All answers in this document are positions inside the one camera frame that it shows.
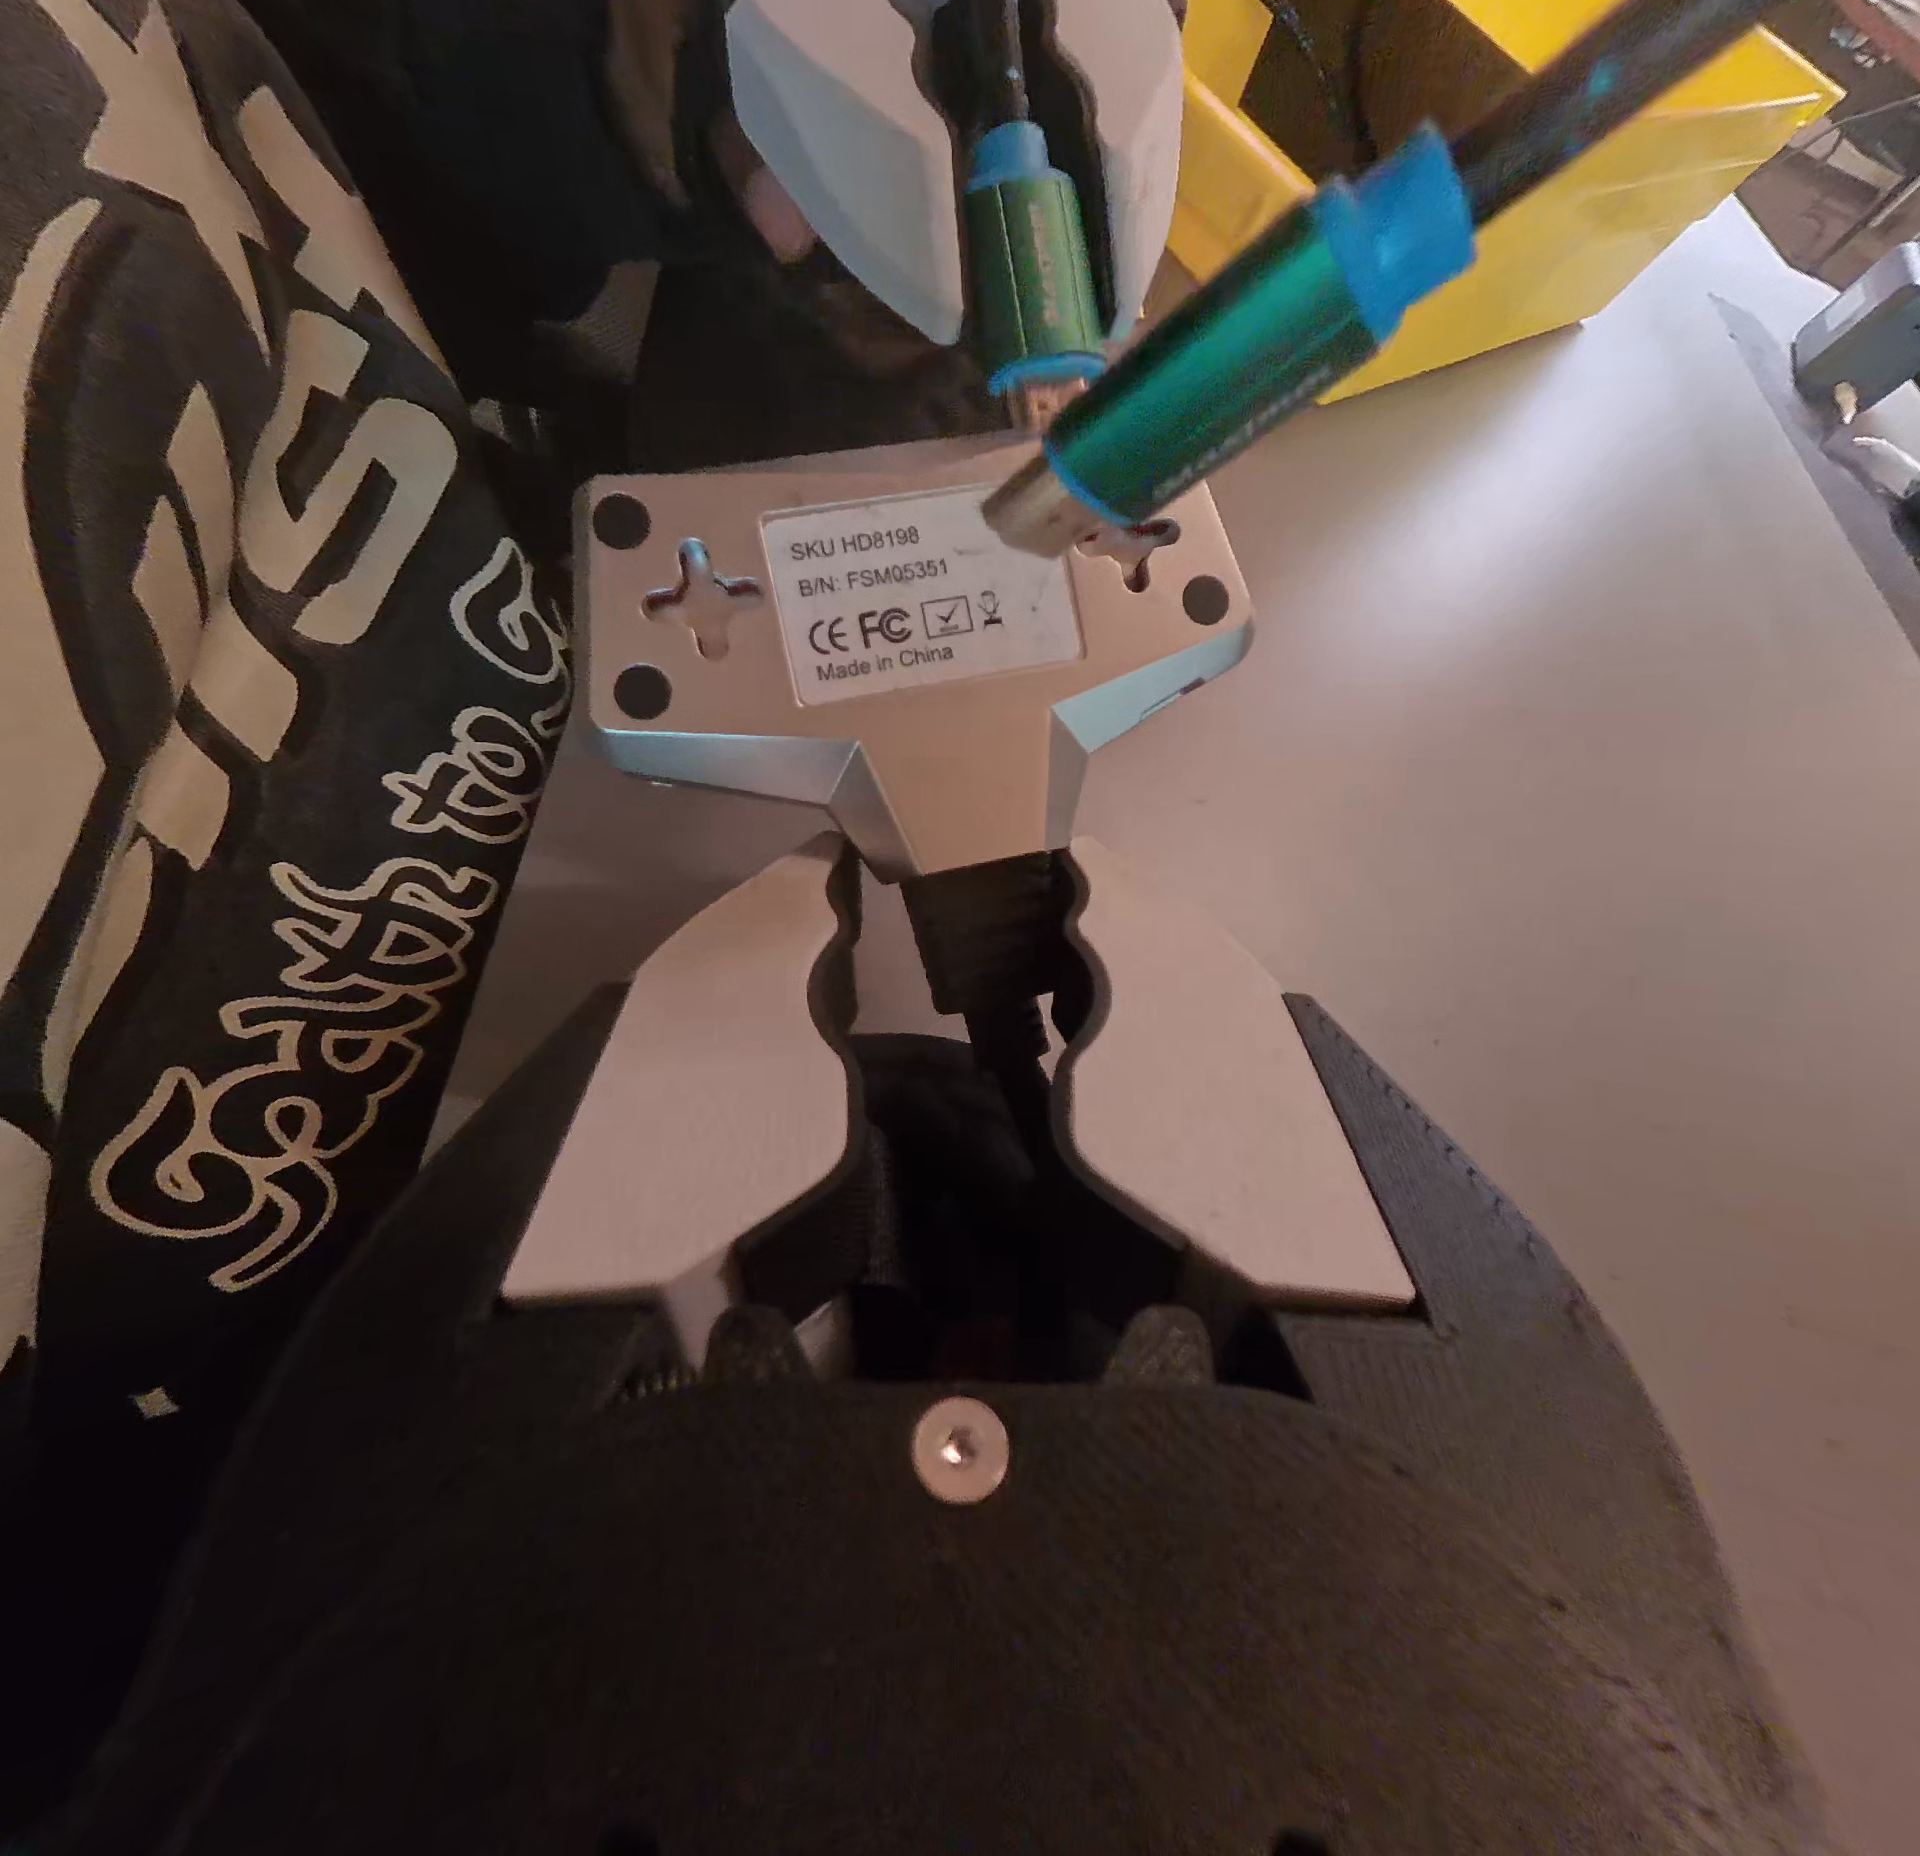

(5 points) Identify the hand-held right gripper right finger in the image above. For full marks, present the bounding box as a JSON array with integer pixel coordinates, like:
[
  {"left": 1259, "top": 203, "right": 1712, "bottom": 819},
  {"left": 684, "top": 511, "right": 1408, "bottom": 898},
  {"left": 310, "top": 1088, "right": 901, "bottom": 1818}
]
[{"left": 1050, "top": 839, "right": 1424, "bottom": 1314}]

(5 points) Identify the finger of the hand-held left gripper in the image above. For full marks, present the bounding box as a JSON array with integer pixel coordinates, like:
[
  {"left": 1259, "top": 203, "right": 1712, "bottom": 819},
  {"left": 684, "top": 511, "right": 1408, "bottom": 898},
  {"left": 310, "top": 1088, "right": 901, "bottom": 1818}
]
[
  {"left": 724, "top": 0, "right": 981, "bottom": 346},
  {"left": 1006, "top": 0, "right": 1192, "bottom": 356}
]

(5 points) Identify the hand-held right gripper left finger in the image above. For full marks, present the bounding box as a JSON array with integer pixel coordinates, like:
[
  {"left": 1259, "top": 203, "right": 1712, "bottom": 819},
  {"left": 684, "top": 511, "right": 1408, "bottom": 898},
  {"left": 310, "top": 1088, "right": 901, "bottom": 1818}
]
[{"left": 500, "top": 830, "right": 868, "bottom": 1370}]

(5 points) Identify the silver hdmi switch box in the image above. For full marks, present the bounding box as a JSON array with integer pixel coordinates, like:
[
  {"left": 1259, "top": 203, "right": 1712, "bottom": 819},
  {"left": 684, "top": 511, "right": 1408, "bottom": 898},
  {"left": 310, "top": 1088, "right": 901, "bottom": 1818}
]
[{"left": 574, "top": 438, "right": 1256, "bottom": 880}]

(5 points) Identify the dark camouflage garment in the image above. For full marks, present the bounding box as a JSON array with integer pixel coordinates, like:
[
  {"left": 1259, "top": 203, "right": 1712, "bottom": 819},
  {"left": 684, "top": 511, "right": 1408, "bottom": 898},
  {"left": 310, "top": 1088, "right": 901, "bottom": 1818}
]
[{"left": 195, "top": 0, "right": 992, "bottom": 464}]

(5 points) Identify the yellow plastic bin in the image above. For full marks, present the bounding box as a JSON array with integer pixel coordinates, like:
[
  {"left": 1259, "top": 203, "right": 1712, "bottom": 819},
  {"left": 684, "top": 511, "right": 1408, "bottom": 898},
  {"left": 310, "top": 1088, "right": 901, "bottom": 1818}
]
[{"left": 1162, "top": 0, "right": 1846, "bottom": 403}]

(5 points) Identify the black printed shirt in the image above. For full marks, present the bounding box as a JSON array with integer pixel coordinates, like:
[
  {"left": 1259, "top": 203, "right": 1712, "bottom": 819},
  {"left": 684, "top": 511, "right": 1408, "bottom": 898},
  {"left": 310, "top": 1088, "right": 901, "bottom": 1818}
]
[{"left": 0, "top": 0, "right": 638, "bottom": 1856}]

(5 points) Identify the grey electronic device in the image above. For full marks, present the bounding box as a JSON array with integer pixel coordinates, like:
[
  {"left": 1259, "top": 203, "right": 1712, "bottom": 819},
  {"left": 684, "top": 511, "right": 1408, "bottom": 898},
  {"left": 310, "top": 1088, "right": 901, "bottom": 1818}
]
[{"left": 1792, "top": 237, "right": 1920, "bottom": 418}]

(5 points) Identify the black braided cable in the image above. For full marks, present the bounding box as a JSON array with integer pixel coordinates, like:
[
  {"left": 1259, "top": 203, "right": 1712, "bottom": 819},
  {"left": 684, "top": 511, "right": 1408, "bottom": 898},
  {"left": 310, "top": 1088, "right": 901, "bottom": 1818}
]
[{"left": 1184, "top": 0, "right": 1375, "bottom": 179}]

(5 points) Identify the green HDMI cable plug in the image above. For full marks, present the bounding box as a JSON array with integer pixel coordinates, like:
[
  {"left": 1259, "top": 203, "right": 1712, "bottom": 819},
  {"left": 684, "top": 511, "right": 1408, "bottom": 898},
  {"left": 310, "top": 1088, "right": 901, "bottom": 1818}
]
[{"left": 978, "top": 0, "right": 1885, "bottom": 559}]

